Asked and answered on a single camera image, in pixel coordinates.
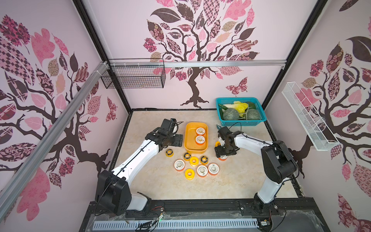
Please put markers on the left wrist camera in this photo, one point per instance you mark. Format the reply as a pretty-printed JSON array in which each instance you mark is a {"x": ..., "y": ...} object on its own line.
[{"x": 170, "y": 126}]

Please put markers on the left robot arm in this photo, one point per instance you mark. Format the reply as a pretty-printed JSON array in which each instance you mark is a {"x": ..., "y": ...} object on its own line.
[{"x": 113, "y": 188}]

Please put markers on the white wire wall shelf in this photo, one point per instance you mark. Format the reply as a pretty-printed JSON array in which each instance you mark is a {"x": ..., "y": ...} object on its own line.
[{"x": 314, "y": 124}]

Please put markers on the black wire wall basket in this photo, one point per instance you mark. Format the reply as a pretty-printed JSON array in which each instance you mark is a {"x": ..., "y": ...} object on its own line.
[{"x": 148, "y": 73}]

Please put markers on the yellow tape roll bottom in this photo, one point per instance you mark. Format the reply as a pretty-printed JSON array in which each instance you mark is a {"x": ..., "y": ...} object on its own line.
[{"x": 189, "y": 174}]

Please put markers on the green melon right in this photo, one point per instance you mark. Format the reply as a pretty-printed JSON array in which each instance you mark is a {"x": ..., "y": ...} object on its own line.
[{"x": 253, "y": 114}]

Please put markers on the teal plastic basket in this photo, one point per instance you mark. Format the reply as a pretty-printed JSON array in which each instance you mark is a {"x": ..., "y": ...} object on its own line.
[{"x": 225, "y": 103}]

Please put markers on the yellow tape roll centre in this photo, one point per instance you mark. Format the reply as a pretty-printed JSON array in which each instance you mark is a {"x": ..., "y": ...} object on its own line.
[{"x": 194, "y": 161}]

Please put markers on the yellow black tape roll middle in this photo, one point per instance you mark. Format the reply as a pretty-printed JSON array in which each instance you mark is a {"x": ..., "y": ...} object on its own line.
[{"x": 187, "y": 156}]

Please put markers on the white slotted cable duct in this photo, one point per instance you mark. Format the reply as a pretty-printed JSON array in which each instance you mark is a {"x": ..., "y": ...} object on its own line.
[{"x": 169, "y": 224}]

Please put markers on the yellow black tape roll right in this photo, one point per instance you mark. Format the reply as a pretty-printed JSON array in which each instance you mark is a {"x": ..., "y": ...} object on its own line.
[{"x": 204, "y": 160}]

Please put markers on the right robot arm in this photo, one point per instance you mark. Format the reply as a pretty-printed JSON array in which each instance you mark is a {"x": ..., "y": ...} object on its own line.
[{"x": 278, "y": 162}]

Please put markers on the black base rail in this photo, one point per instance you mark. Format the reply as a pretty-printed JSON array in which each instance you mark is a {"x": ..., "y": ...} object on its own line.
[{"x": 286, "y": 215}]

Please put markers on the yellow tape roll top right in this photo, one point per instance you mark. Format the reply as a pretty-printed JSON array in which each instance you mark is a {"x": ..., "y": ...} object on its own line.
[{"x": 216, "y": 143}]

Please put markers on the yellow plastic storage box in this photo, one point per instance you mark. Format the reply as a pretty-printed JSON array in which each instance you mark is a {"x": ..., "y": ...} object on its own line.
[{"x": 190, "y": 136}]

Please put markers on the green melon left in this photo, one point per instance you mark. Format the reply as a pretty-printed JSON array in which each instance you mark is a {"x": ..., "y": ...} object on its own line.
[{"x": 231, "y": 114}]

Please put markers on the orange tape roll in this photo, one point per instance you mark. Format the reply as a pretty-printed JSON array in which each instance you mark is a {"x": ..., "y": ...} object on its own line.
[
  {"x": 179, "y": 165},
  {"x": 200, "y": 140},
  {"x": 213, "y": 169},
  {"x": 202, "y": 171},
  {"x": 223, "y": 158},
  {"x": 200, "y": 131}
]

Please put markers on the green melon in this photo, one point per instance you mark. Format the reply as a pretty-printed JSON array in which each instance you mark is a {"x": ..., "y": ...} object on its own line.
[
  {"x": 231, "y": 114},
  {"x": 253, "y": 114}
]

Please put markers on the yellow black tape roll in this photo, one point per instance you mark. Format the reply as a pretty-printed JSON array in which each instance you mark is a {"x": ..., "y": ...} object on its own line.
[
  {"x": 169, "y": 153},
  {"x": 204, "y": 160},
  {"x": 187, "y": 156}
]

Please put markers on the yellow black tape roll left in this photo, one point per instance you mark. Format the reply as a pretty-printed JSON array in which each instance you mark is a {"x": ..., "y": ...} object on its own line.
[{"x": 169, "y": 153}]

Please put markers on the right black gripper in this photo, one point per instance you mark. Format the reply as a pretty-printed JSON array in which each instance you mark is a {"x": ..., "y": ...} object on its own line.
[{"x": 221, "y": 151}]

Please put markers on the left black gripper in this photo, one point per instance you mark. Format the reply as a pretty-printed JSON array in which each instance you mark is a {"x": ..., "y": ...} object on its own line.
[{"x": 177, "y": 140}]

